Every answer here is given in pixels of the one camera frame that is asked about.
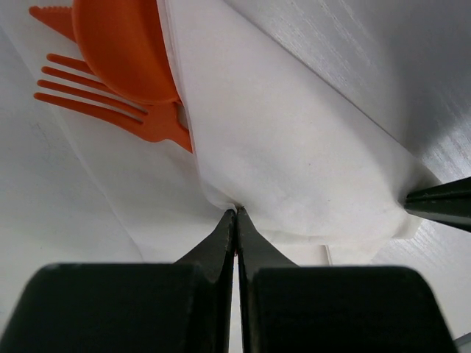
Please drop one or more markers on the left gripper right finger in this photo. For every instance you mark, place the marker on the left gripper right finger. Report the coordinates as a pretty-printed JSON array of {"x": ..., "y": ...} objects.
[{"x": 289, "y": 308}]

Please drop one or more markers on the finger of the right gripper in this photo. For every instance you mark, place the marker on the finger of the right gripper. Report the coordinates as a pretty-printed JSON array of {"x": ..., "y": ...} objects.
[{"x": 447, "y": 204}]

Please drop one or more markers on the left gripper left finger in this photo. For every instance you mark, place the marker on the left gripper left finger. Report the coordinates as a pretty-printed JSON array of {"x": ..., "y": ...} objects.
[{"x": 130, "y": 307}]

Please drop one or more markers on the white paper napkin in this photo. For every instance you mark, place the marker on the white paper napkin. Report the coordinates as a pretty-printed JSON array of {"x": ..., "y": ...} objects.
[{"x": 268, "y": 134}]

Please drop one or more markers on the orange plastic fork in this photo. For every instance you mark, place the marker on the orange plastic fork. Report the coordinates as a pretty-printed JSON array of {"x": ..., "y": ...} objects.
[{"x": 152, "y": 123}]

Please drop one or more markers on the orange plastic spoon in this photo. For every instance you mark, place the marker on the orange plastic spoon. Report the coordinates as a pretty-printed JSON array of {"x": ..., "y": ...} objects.
[{"x": 122, "y": 43}]

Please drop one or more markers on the orange plastic knife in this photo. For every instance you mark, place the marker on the orange plastic knife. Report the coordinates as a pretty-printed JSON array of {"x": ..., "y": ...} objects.
[{"x": 58, "y": 18}]

